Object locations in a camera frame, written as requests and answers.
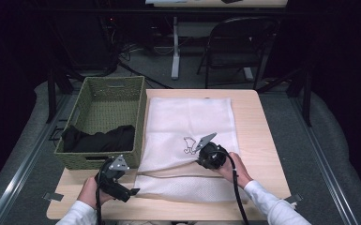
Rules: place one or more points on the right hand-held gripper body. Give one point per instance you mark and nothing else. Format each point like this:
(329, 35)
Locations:
(211, 157)

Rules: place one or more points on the person's left hand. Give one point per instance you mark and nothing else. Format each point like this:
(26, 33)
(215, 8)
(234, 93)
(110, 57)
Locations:
(89, 192)

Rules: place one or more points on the aluminium floor rail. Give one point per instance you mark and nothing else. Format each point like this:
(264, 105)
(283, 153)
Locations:
(22, 168)
(322, 162)

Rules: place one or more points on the black metal stand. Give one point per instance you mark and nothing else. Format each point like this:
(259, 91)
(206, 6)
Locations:
(307, 100)
(50, 97)

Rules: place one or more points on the person's right hand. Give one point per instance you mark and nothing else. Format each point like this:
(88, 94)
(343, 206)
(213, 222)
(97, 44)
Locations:
(234, 170)

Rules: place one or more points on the black cloth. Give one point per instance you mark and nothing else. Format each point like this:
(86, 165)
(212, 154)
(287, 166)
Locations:
(106, 141)

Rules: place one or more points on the white desk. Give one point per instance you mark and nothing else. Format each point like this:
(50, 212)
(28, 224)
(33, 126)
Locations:
(175, 47)

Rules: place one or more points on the green woven basket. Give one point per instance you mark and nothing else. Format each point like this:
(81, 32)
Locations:
(106, 106)

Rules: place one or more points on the dark equipment cabinet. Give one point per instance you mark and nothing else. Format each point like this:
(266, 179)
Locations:
(84, 43)

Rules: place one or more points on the metal table bracket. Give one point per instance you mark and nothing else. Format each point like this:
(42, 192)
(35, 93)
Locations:
(53, 197)
(293, 198)

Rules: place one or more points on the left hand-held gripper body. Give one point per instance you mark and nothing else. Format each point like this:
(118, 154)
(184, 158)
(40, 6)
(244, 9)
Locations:
(111, 182)

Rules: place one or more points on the black folding chair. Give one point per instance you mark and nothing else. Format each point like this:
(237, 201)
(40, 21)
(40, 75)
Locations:
(237, 53)

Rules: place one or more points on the white cloth with print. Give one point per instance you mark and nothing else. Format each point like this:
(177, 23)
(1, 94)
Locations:
(181, 115)

